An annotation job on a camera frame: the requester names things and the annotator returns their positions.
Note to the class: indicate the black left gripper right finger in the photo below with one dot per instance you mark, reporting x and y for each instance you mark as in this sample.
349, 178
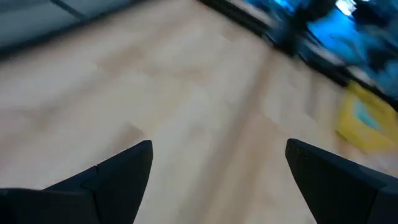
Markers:
329, 186

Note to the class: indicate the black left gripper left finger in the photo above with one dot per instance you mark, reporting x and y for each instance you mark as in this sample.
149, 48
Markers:
118, 186

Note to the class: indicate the teal rectangular block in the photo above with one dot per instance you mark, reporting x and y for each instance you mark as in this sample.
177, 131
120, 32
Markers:
368, 116

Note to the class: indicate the yellow plastic basket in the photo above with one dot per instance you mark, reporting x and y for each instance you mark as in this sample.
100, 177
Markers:
351, 130

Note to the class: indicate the blue and black equipment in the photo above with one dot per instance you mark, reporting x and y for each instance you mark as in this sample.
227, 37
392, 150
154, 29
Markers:
335, 34

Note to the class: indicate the black aluminium table frame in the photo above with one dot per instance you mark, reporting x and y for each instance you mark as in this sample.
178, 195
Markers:
323, 67

